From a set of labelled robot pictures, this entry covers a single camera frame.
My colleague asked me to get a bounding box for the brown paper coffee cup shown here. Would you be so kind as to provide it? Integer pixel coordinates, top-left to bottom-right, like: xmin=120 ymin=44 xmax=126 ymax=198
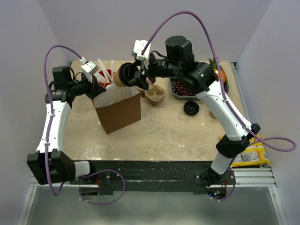
xmin=112 ymin=69 xmax=127 ymax=88

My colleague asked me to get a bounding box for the aluminium frame rail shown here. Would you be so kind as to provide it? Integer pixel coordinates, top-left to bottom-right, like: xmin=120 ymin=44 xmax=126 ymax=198
xmin=30 ymin=167 xmax=277 ymax=188

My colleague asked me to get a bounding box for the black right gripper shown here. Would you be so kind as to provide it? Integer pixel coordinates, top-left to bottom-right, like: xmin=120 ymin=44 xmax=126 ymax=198
xmin=129 ymin=52 xmax=182 ymax=90

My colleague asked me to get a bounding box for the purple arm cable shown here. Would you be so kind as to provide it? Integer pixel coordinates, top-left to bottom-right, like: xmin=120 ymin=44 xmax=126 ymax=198
xmin=44 ymin=45 xmax=126 ymax=207
xmin=141 ymin=10 xmax=297 ymax=202

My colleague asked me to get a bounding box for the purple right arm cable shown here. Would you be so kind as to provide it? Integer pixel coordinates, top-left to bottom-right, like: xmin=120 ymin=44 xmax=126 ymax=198
xmin=141 ymin=10 xmax=297 ymax=202

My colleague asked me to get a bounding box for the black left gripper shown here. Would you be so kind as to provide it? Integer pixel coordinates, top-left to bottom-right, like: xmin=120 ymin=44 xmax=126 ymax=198
xmin=69 ymin=73 xmax=106 ymax=100

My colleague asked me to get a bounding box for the bunch of dark red grapes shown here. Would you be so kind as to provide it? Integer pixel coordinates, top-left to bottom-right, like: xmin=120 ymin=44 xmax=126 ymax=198
xmin=172 ymin=81 xmax=194 ymax=97

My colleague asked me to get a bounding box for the yellow snack bag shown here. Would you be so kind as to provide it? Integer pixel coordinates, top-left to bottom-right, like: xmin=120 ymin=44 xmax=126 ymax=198
xmin=231 ymin=138 xmax=270 ymax=167

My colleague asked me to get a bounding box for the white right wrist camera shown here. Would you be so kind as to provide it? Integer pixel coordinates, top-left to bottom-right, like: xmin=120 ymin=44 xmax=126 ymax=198
xmin=132 ymin=40 xmax=151 ymax=61

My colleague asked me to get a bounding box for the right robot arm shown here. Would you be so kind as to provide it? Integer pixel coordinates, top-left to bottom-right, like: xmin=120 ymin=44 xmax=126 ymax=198
xmin=129 ymin=36 xmax=260 ymax=186

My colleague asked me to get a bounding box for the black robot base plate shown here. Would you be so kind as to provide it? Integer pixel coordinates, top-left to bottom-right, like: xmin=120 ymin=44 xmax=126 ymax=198
xmin=71 ymin=160 xmax=236 ymax=195

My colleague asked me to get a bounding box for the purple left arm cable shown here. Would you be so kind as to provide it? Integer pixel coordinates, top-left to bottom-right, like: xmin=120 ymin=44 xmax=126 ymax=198
xmin=44 ymin=45 xmax=126 ymax=207

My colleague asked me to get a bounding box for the grey fruit tray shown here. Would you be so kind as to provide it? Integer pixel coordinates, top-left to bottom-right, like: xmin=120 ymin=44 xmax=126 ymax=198
xmin=169 ymin=78 xmax=229 ymax=101

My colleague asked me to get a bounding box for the pineapple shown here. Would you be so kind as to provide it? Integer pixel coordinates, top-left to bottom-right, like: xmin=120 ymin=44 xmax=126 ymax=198
xmin=208 ymin=57 xmax=227 ymax=82

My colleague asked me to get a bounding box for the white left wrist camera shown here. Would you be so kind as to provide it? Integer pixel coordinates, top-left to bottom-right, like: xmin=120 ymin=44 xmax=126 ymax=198
xmin=79 ymin=57 xmax=99 ymax=83

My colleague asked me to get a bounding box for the open brown paper cup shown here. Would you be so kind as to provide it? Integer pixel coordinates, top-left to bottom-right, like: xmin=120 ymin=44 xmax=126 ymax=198
xmin=209 ymin=111 xmax=216 ymax=119

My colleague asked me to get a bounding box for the black coffee cup lid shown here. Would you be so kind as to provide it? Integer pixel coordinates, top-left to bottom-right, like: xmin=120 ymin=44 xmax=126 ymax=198
xmin=118 ymin=62 xmax=139 ymax=87

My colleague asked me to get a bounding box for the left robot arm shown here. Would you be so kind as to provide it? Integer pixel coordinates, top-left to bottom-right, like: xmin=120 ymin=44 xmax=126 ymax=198
xmin=27 ymin=61 xmax=106 ymax=185

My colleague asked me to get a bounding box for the brown paper bag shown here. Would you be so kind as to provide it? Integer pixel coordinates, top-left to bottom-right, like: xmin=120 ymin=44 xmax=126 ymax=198
xmin=92 ymin=83 xmax=141 ymax=134

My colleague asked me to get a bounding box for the red straw holder cup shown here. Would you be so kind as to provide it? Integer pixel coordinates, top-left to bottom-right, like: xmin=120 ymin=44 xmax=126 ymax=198
xmin=97 ymin=69 xmax=114 ymax=89

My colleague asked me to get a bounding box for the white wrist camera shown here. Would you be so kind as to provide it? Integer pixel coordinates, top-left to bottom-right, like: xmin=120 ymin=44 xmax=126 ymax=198
xmin=79 ymin=57 xmax=99 ymax=83
xmin=132 ymin=40 xmax=151 ymax=61

